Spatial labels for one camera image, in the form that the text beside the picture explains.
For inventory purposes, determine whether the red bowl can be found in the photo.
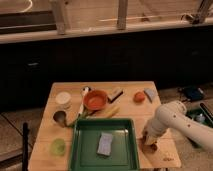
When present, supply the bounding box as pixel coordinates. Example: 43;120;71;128
84;90;107;110

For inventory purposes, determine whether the grey blue cloth piece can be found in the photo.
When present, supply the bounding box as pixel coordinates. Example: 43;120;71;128
144;88;156;102

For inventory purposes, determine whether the orange tomato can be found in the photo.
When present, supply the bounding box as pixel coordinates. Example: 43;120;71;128
133;91;145;103

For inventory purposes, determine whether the green plastic tray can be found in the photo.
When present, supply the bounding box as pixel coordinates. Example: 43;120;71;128
68;118;140;171

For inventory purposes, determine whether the blue sponge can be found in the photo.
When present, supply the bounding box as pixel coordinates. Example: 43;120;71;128
97;132;113;156

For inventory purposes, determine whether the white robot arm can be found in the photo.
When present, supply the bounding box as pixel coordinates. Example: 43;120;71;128
144;100;213;152

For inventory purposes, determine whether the black pole stand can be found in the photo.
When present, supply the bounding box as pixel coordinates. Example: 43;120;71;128
22;122;29;171

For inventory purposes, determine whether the metal cup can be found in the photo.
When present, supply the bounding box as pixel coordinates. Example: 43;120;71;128
53;111;67;127

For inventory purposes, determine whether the green storage bin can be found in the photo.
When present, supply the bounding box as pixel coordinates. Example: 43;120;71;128
186;103;213;128

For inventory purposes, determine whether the white handled spatula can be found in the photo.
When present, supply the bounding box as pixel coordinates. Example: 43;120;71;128
78;86;91;116

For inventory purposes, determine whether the black device on floor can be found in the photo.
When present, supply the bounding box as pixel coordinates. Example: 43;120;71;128
181;86;204;102

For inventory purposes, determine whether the dark red grape bunch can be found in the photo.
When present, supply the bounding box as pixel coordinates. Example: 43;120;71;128
141;136;158;154

